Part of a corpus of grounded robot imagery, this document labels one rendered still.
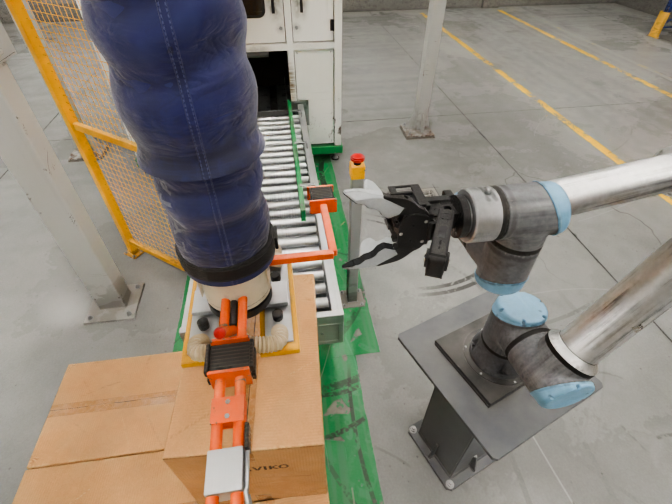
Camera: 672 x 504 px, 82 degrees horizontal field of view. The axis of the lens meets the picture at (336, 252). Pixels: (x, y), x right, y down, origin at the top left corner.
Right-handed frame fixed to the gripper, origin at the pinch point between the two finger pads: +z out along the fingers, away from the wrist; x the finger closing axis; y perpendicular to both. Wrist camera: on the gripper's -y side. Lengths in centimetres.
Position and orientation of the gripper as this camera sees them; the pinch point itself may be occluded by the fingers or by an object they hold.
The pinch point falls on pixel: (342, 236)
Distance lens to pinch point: 59.6
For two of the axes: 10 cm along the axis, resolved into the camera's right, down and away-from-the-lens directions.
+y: -1.5, -6.7, 7.2
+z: -9.9, 1.0, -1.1
